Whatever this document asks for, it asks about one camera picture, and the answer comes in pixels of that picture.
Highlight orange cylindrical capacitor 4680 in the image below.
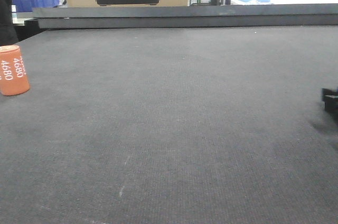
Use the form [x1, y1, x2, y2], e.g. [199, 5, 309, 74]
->
[1, 45, 30, 96]

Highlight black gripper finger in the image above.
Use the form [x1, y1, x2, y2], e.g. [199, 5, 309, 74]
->
[321, 88, 337, 123]

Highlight dark grey stacked boards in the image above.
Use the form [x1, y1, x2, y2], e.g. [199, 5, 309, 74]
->
[33, 4, 337, 29]

